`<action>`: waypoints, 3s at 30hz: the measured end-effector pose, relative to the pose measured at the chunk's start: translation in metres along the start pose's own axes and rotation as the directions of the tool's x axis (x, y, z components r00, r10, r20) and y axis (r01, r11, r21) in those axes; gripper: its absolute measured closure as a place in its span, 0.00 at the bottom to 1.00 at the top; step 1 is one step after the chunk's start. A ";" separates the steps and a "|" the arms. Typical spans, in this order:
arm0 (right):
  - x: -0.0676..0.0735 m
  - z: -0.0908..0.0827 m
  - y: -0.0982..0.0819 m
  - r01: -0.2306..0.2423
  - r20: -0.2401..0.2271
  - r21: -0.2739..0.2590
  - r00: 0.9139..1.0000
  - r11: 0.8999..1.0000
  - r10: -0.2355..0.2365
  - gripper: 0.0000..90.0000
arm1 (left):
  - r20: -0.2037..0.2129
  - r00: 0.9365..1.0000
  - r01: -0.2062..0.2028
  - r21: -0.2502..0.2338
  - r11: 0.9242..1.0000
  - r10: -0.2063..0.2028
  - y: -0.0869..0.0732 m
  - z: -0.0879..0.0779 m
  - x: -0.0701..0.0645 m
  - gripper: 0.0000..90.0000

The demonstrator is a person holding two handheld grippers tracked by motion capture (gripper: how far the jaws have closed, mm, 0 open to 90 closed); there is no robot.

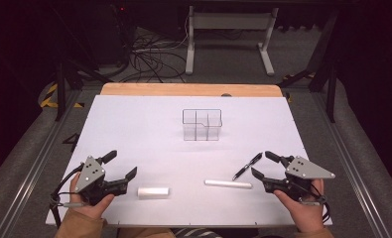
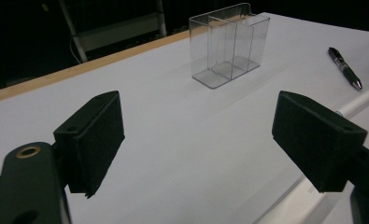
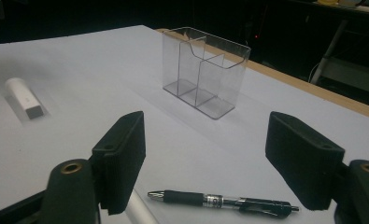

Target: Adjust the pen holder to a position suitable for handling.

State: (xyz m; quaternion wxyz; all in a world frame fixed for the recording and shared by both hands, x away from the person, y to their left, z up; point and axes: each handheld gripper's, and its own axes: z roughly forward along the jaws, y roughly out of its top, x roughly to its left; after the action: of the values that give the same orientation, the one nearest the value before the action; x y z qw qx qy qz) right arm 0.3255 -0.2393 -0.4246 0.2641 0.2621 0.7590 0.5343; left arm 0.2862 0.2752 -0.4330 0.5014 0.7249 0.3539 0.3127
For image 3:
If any black gel pen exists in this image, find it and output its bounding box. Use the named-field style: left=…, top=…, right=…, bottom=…
left=147, top=189, right=301, bottom=218

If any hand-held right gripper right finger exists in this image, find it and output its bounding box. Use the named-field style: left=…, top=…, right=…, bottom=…
left=264, top=111, right=346, bottom=211

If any white table sheet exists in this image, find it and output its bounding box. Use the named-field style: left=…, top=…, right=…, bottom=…
left=0, top=24, right=369, bottom=224

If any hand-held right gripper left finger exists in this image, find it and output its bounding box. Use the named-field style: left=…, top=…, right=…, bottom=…
left=90, top=110, right=147, bottom=217

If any white cylindrical tube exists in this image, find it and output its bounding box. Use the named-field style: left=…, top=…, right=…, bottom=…
left=4, top=77, right=46, bottom=120

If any clear acrylic pen holder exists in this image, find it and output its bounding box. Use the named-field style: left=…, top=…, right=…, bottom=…
left=162, top=26, right=252, bottom=120

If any white pen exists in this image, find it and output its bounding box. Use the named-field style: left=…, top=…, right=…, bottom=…
left=124, top=189, right=160, bottom=224

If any white metal frame stand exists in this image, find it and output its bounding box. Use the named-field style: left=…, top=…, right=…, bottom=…
left=309, top=20, right=369, bottom=96

